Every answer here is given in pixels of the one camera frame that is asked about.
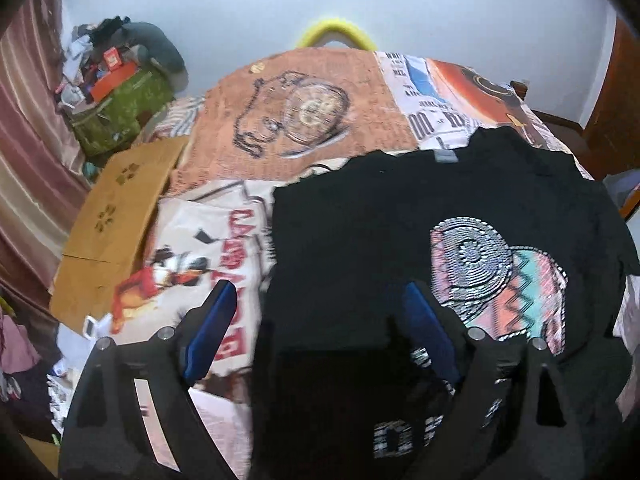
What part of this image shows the yellow foam headboard arch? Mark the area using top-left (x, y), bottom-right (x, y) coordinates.
top-left (296, 18), bottom-right (378, 51)

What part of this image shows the green patterned storage box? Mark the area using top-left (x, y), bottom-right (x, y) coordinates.
top-left (67, 70), bottom-right (174, 158)

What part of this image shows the pink striped curtain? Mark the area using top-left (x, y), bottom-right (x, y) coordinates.
top-left (1, 0), bottom-right (88, 309)

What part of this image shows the newspaper print bed blanket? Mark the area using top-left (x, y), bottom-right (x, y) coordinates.
top-left (46, 46), bottom-right (640, 480)

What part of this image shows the black elephant print t-shirt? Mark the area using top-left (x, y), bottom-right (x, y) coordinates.
top-left (250, 127), bottom-right (639, 479)

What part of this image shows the orange box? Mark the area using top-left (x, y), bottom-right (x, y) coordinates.
top-left (91, 62), bottom-right (138, 102)

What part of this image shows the white cartoon print t-shirt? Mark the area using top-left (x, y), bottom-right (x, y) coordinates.
top-left (112, 180), bottom-right (276, 376)

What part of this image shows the wooden bed frame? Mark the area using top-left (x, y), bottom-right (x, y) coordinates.
top-left (508, 16), bottom-right (640, 221)

